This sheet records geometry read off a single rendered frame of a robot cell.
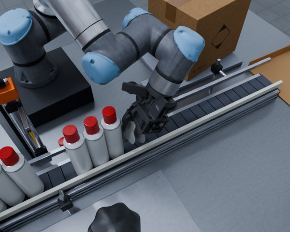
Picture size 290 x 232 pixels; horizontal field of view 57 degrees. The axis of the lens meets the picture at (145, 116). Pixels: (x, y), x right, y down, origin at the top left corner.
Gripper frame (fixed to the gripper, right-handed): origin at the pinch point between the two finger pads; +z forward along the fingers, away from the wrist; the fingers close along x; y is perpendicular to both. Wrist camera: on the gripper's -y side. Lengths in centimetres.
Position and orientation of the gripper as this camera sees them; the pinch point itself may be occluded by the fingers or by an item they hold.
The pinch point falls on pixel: (125, 136)
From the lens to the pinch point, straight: 79.4
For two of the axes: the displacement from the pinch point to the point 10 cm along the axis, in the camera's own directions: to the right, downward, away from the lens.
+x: 7.6, -0.2, 6.5
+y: 4.9, 6.9, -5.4
